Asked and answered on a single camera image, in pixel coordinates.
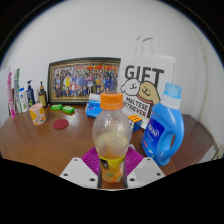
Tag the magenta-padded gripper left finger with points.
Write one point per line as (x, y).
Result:
(78, 171)

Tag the white paper gift bag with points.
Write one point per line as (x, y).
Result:
(146, 80)

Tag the framed group picture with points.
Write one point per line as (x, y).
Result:
(83, 80)

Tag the tall white printed box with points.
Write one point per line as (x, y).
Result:
(16, 86)

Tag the dark blue pump bottle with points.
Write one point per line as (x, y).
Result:
(30, 96)

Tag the blue detergent jug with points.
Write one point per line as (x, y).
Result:
(160, 133)

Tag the white shampoo bottle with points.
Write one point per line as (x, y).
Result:
(23, 101)

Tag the orange-capped juice bottle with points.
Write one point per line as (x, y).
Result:
(111, 133)

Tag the tall pink printed box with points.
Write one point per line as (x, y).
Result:
(11, 96)

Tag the blue tissue pack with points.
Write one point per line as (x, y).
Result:
(91, 108)

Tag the brown pump bottle yellow label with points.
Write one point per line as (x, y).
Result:
(42, 98)

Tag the pink and yellow mug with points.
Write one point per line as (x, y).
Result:
(37, 115)

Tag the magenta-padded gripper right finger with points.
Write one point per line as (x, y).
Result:
(146, 171)

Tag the flat round red coaster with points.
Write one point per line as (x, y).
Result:
(60, 124)

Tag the colourful puzzle cube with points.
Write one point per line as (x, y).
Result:
(135, 122)

